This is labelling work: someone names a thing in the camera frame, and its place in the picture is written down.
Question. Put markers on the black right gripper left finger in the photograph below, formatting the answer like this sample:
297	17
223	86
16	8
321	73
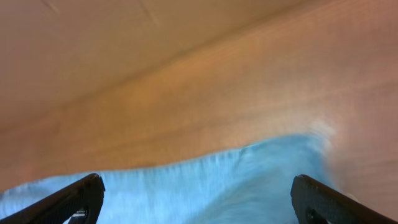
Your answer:
78	203

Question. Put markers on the brown cardboard back panel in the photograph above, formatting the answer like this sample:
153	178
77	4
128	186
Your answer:
54	51

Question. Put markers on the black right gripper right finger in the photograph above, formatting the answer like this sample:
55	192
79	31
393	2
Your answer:
315	202

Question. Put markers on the light blue denim jeans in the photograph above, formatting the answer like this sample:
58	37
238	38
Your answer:
247	185

